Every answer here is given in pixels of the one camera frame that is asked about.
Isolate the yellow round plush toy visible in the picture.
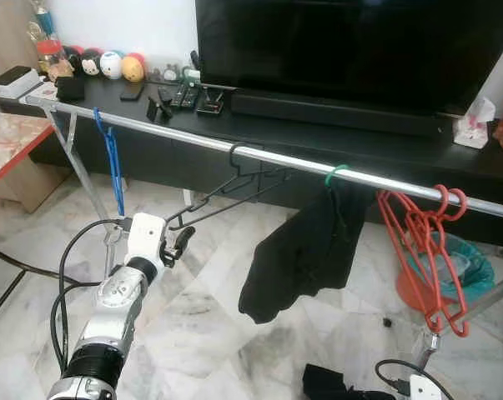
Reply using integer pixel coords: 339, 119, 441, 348
122, 52, 147, 83

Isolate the white round plush toy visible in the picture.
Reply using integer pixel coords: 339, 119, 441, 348
99, 50, 124, 80

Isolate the black remote control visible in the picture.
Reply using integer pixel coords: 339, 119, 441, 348
169, 82, 200, 109

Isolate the black TV console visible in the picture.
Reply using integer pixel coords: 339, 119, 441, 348
0, 79, 503, 247

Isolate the red plastic hanger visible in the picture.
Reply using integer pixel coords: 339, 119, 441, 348
376, 187, 469, 337
385, 185, 470, 330

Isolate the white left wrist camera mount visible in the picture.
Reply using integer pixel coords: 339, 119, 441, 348
126, 212, 167, 269

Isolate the white box with black lid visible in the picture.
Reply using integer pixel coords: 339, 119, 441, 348
0, 65, 42, 99

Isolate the black box with red mark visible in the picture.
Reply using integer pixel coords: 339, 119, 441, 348
195, 90, 227, 116

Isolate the orange bin with teal liner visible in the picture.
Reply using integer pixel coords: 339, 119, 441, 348
395, 232, 495, 313

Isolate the black garment with red trim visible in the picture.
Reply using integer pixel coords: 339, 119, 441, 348
303, 364, 369, 400

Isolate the chrome clothes rack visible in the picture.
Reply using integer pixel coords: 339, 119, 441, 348
26, 93, 503, 368

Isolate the white tissue box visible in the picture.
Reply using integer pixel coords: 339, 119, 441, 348
453, 97, 496, 149

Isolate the blue hanger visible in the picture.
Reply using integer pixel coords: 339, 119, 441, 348
93, 107, 127, 218

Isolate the black garment with green logo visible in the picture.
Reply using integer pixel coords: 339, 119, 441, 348
239, 179, 379, 324

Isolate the black phone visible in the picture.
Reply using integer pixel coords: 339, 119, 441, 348
119, 82, 145, 103

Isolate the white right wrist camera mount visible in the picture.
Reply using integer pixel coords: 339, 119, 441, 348
410, 375, 442, 400

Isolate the black round plush toy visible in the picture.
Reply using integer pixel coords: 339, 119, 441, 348
80, 48, 102, 78

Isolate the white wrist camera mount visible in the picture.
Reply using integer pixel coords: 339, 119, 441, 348
126, 212, 167, 269
410, 375, 442, 400

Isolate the marble top folding table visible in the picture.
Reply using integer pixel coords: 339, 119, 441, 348
0, 112, 56, 326

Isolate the black soundbar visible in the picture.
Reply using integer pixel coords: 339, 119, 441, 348
230, 90, 442, 138

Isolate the small black box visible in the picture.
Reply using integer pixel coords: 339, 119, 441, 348
55, 77, 86, 103

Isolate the black hanger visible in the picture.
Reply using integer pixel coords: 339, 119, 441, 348
166, 143, 292, 230

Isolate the black television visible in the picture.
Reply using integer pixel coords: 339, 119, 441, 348
194, 0, 503, 115

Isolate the green hanger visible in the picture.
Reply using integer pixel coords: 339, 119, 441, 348
324, 164, 350, 186

